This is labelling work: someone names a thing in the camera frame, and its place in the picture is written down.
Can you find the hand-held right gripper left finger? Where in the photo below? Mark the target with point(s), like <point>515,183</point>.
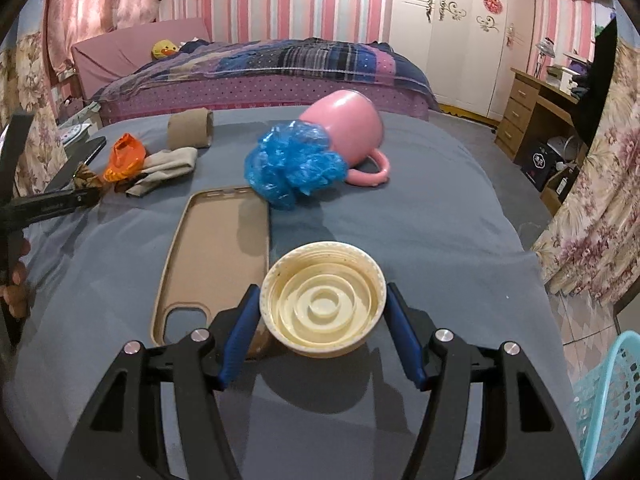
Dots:
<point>240,340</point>

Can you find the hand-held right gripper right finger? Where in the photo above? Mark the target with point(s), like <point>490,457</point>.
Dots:
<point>402,335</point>

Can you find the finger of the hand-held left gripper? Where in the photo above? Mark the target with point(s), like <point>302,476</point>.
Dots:
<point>55,205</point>

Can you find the patterned brown paper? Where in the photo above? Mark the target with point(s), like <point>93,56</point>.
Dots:
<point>89,176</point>

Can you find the cream plastic lid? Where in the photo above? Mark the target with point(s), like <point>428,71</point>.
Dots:
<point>325,305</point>

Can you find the teal plastic basket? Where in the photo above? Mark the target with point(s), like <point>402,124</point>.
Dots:
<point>607,400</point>

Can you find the person's left hand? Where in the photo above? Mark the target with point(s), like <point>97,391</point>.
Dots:
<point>19,290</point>

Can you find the orange snack wrapper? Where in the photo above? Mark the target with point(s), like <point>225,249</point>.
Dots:
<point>125,157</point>

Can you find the beige phone case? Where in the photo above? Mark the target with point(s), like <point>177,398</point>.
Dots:
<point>215,250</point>

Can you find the grey blue tablecloth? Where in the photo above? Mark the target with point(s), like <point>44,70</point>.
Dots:
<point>450,240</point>

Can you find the beige cloth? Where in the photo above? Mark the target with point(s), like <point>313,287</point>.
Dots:
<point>167,162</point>

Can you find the small cardboard tube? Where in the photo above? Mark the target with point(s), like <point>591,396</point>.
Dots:
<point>187,130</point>

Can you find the pink bed headboard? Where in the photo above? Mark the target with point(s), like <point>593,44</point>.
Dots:
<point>135,45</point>

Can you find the pink patterned curtain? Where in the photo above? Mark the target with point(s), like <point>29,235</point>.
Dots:
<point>105,10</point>

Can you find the yellow duck plush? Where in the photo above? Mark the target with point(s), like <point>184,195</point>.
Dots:
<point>165,49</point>

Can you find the blue plastic bag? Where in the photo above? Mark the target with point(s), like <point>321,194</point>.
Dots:
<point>295,160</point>

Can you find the cardboard box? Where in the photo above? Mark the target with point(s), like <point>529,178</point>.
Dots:
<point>559,186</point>

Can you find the black printed box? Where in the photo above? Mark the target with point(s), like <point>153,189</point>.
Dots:
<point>537,159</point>

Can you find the pink cup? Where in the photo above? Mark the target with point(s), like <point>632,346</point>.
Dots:
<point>345,120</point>

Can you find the purple dotted bed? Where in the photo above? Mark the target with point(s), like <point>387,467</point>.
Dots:
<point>260,95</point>

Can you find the white fan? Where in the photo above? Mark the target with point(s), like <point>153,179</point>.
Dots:
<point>569,149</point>

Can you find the wooden desk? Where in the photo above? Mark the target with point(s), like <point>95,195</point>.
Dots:
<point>535,107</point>

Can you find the plaid patchwork blanket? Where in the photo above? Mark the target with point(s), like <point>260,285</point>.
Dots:
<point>290,62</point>

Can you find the white printer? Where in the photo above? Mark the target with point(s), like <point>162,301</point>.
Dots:
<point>565,77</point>

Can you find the white wardrobe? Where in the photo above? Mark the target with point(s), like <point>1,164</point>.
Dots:
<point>465,35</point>

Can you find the desk lamp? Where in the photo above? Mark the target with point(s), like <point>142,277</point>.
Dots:
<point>545,52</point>

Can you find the dark hanging garment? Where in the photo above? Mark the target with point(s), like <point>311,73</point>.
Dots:
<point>597,75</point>

